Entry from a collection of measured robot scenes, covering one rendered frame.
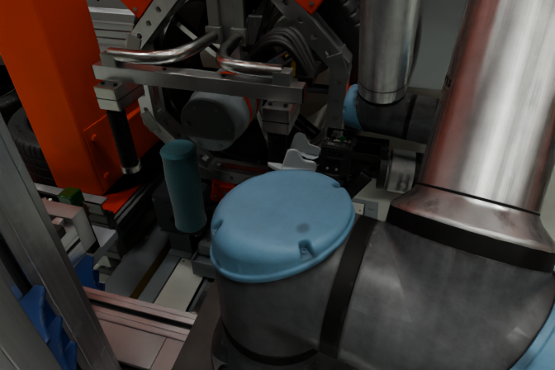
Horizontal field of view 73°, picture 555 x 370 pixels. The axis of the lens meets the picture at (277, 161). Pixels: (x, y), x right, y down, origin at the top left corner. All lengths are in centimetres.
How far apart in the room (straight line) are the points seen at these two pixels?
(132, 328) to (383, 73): 52
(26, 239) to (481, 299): 32
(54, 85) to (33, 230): 76
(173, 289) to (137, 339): 87
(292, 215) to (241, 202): 5
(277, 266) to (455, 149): 15
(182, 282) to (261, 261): 125
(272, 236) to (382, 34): 33
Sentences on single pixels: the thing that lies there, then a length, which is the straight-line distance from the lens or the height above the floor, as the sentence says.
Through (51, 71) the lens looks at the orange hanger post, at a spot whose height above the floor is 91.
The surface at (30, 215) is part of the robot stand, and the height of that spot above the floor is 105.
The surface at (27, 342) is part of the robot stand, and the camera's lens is 30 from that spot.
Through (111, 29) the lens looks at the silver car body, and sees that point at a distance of 159.
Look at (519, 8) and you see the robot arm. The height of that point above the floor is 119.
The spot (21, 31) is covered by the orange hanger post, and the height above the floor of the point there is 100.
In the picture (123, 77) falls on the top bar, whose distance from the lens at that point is 80.
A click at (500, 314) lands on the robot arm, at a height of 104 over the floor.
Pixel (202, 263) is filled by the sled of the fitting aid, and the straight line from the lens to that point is 143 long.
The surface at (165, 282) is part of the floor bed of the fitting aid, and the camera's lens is 153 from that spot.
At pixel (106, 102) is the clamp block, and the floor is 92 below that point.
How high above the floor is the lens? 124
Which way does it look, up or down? 35 degrees down
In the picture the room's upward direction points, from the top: straight up
